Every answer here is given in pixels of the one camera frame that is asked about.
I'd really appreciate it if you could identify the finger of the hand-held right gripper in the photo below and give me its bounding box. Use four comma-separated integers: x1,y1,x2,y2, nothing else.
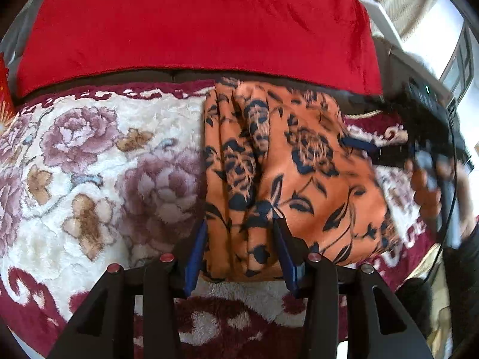
342,136,410,168

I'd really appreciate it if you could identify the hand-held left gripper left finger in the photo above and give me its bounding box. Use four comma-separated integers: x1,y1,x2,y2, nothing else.
47,219,208,359

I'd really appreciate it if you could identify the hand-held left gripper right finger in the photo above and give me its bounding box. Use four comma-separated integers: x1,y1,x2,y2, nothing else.
272,219,435,359

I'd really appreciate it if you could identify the orange floral garment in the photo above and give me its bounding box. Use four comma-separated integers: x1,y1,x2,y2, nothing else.
202,77,401,283

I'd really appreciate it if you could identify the person's right hand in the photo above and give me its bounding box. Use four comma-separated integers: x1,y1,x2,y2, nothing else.
404,150,479,240

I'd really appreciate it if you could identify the white ledge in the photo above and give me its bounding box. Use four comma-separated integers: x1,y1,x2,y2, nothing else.
361,0,453,98

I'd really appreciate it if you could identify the floral plush blanket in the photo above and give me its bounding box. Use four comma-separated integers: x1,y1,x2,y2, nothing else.
0,80,446,359

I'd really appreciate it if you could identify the dark brown sofa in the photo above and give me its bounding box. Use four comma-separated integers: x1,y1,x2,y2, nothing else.
15,68,375,100

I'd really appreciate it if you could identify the red velvet cloth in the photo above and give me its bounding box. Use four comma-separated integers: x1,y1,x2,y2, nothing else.
15,0,384,100

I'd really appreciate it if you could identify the red printed pillow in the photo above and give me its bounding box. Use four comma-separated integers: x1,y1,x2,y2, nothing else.
0,52,17,124

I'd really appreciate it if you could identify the beige cord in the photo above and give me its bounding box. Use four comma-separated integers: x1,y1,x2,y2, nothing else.
343,109,384,118

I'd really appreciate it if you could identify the window frame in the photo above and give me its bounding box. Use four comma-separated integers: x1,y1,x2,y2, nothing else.
439,26,476,101

